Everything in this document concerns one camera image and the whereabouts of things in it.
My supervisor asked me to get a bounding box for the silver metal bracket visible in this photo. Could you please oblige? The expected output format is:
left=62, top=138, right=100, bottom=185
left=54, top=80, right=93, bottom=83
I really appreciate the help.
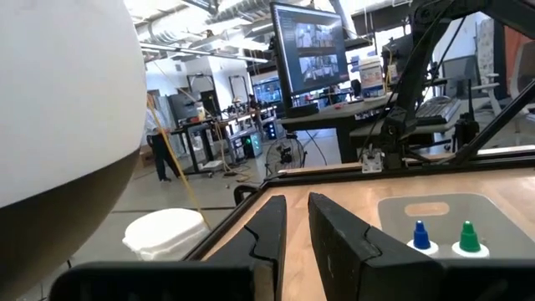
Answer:
left=361, top=148, right=384, bottom=174

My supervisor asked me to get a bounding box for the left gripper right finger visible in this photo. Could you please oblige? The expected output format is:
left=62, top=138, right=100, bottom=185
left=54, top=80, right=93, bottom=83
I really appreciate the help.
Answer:
left=308, top=191, right=445, bottom=301

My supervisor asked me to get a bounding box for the office desk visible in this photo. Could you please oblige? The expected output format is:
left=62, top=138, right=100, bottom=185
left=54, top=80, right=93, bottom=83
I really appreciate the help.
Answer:
left=278, top=94, right=419, bottom=164

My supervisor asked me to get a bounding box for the black workbench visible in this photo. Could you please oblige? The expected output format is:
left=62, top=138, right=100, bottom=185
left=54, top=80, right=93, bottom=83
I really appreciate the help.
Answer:
left=169, top=106, right=279, bottom=176

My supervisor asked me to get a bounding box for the white globe lamp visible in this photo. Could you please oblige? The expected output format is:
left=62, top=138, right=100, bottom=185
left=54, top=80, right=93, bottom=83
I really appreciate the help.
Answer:
left=0, top=0, right=148, bottom=301

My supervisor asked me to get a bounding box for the cardboard box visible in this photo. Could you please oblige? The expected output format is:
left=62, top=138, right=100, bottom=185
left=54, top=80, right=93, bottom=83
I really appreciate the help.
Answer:
left=140, top=145, right=155, bottom=168

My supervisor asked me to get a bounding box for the black aluminium frame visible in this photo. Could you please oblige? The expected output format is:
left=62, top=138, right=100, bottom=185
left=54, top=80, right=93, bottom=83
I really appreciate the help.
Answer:
left=183, top=79, right=535, bottom=263

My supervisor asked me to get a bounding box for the large blue-tip dropper bottle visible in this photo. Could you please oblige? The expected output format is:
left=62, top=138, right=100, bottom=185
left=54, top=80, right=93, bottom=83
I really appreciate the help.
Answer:
left=407, top=220, right=440, bottom=257

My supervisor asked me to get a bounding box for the black computer monitor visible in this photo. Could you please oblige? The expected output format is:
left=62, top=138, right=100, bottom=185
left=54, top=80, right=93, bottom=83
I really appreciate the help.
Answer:
left=269, top=2, right=351, bottom=119

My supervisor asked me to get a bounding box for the white wipes container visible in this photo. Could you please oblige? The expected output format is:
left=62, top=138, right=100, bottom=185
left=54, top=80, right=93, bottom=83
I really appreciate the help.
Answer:
left=358, top=56, right=385, bottom=101

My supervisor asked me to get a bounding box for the green-lit computer tower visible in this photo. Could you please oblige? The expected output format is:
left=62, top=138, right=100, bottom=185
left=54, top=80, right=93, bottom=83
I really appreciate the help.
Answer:
left=244, top=131, right=264, bottom=159

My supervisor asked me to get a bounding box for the yellow hose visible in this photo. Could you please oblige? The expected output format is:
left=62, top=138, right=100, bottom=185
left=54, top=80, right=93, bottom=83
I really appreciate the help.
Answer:
left=208, top=95, right=235, bottom=176

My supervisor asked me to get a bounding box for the black looped floor cable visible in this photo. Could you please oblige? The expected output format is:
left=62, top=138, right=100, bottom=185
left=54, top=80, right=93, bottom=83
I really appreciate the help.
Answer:
left=232, top=184, right=259, bottom=206

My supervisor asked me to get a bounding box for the person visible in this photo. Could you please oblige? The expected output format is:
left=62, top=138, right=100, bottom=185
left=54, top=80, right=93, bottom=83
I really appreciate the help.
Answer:
left=144, top=94, right=181, bottom=183

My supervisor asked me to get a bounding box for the black floor fan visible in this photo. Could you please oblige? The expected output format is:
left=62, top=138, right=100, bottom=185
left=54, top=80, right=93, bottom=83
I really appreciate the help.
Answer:
left=265, top=135, right=308, bottom=176

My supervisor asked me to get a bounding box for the grey plastic bin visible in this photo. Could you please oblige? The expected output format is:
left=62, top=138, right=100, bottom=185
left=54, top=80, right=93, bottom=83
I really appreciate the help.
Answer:
left=377, top=191, right=535, bottom=261

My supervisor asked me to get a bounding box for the white bagged bucket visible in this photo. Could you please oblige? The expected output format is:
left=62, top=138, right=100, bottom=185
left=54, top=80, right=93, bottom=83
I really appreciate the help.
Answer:
left=122, top=207, right=210, bottom=263

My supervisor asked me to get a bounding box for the black handheld radio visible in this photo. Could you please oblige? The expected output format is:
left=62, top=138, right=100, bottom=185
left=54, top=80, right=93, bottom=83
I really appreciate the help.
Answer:
left=453, top=79, right=480, bottom=151

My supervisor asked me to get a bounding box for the yellow hanging rope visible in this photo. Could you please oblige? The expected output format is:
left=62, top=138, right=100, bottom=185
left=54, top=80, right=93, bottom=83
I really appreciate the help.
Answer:
left=145, top=98, right=212, bottom=231

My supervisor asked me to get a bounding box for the white office chair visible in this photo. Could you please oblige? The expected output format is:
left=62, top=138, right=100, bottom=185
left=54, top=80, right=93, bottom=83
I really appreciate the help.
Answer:
left=471, top=73, right=502, bottom=118

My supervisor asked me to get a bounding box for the black backlit keyboard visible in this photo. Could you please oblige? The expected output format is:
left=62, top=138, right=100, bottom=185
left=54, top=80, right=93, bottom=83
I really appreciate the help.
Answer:
left=415, top=96, right=461, bottom=126

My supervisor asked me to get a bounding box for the large green-tip dropper bottle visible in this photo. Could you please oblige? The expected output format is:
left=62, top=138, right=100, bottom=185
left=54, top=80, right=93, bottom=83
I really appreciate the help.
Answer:
left=451, top=220, right=491, bottom=259

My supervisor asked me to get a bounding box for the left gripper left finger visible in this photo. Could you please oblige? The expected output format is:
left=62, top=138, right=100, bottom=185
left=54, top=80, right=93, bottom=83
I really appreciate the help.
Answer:
left=206, top=195, right=288, bottom=301

